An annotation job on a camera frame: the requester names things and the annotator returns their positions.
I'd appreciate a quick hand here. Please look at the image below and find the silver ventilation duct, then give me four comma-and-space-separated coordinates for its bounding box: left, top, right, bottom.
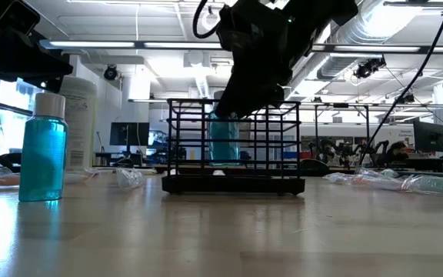
286, 0, 415, 99

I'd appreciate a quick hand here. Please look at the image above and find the person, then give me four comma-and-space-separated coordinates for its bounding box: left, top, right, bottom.
385, 140, 411, 165

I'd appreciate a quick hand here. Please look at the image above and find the white wipes canister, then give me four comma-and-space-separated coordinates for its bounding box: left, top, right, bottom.
58, 75, 98, 172

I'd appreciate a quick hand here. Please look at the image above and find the large window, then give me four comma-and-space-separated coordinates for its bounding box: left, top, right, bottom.
0, 67, 48, 157

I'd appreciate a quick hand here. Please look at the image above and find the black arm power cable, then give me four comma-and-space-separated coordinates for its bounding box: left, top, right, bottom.
358, 0, 443, 167

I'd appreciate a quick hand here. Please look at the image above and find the black ceiling camera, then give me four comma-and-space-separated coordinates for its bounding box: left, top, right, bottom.
103, 64, 119, 81
394, 93, 415, 105
354, 56, 387, 80

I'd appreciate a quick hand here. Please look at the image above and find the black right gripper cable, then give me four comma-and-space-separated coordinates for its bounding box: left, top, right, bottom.
192, 0, 222, 39

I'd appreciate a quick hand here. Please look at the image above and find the blue mouthwash bottle white cap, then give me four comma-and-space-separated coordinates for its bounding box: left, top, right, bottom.
208, 90, 241, 167
18, 92, 69, 203

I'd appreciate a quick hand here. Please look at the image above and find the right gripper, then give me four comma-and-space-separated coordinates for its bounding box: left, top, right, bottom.
214, 0, 290, 118

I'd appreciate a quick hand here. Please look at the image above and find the white ring ceiling lamp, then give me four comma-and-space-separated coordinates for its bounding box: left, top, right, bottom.
202, 7, 219, 31

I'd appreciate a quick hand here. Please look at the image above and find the orange white toothbrush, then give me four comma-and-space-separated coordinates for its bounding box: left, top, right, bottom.
115, 167, 145, 190

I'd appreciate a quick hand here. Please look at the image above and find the black wire caddy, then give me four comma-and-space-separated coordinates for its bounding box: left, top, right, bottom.
162, 98, 306, 196

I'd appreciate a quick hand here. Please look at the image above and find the black computer monitor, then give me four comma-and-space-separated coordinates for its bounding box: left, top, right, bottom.
412, 120, 443, 153
109, 122, 151, 146

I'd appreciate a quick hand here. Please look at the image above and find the orange green toothbrush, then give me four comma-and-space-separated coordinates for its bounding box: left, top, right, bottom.
323, 171, 405, 192

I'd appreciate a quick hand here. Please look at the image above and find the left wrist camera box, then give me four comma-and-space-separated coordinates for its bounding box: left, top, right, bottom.
0, 0, 42, 36

